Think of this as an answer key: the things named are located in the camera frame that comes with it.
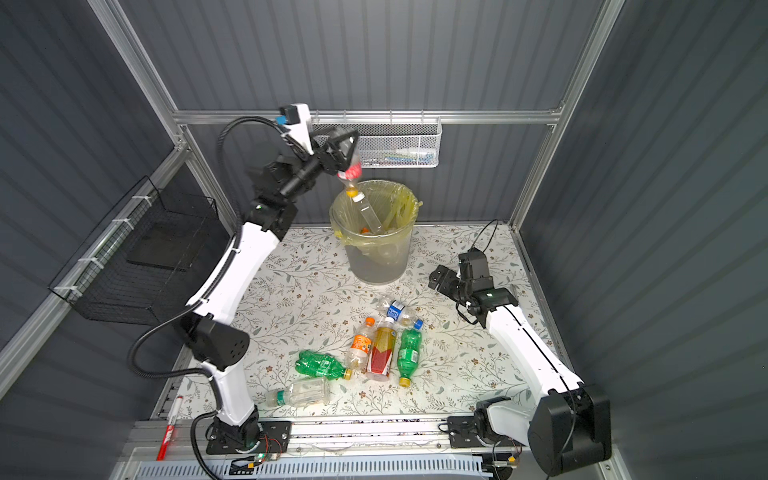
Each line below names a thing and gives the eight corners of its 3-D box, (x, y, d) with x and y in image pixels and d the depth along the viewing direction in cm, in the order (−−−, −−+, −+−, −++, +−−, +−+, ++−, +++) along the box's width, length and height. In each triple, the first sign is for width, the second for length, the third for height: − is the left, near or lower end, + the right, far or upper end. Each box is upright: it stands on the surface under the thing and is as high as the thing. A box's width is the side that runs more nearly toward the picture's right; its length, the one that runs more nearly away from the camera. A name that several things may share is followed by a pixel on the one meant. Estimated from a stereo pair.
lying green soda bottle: (296, 372, 86) (291, 367, 82) (304, 353, 89) (300, 347, 86) (349, 385, 83) (347, 381, 80) (355, 366, 87) (353, 360, 83)
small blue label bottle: (381, 315, 97) (381, 306, 93) (391, 305, 100) (390, 296, 95) (406, 333, 93) (406, 325, 89) (415, 322, 96) (416, 314, 91)
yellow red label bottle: (367, 379, 84) (365, 372, 79) (379, 322, 96) (379, 313, 91) (389, 383, 84) (389, 376, 79) (399, 325, 95) (400, 316, 90)
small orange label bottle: (348, 369, 86) (346, 363, 82) (360, 322, 96) (359, 314, 91) (366, 372, 86) (365, 366, 81) (377, 325, 95) (376, 317, 91)
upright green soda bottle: (393, 386, 83) (393, 380, 79) (401, 334, 93) (402, 327, 89) (416, 390, 83) (417, 384, 78) (422, 338, 92) (423, 330, 88)
